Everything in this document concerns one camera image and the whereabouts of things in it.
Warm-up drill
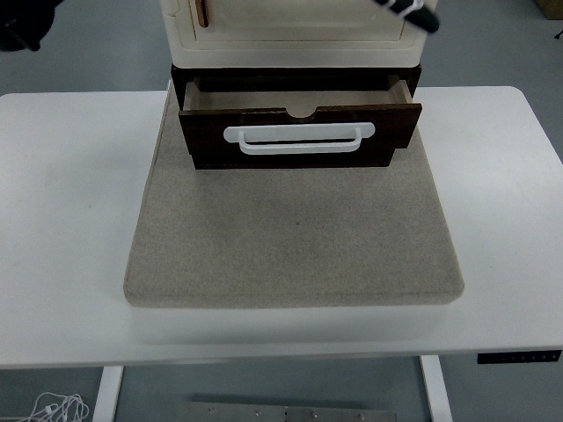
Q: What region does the white and black hand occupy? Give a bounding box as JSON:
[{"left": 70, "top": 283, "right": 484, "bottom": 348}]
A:
[{"left": 372, "top": 0, "right": 442, "bottom": 34}]

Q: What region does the white drawer handle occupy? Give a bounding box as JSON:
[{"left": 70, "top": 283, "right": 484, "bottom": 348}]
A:
[{"left": 223, "top": 122, "right": 377, "bottom": 156}]

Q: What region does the dark wooden drawer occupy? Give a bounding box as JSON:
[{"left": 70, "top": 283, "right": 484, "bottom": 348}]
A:
[{"left": 178, "top": 74, "right": 423, "bottom": 161}]

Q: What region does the cream plastic cabinet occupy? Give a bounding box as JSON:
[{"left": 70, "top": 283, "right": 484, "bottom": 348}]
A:
[{"left": 158, "top": 0, "right": 431, "bottom": 69}]

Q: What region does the dark wooden drawer housing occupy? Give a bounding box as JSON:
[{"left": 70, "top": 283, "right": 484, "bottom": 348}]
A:
[{"left": 170, "top": 62, "right": 423, "bottom": 171}]

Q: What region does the cardboard box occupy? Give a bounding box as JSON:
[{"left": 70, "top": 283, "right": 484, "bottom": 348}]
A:
[{"left": 535, "top": 0, "right": 563, "bottom": 20}]

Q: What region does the beige fabric mat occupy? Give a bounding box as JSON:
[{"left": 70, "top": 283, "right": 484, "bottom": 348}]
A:
[{"left": 122, "top": 90, "right": 465, "bottom": 309}]

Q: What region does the black table control panel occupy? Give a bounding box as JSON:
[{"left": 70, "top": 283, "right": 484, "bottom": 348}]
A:
[{"left": 477, "top": 349, "right": 563, "bottom": 365}]

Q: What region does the white table leg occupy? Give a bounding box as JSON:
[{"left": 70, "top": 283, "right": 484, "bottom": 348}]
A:
[
  {"left": 91, "top": 365, "right": 125, "bottom": 422},
  {"left": 419, "top": 354, "right": 454, "bottom": 422}
]

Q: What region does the white cable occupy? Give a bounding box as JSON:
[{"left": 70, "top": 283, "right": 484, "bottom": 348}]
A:
[{"left": 0, "top": 392, "right": 91, "bottom": 422}]

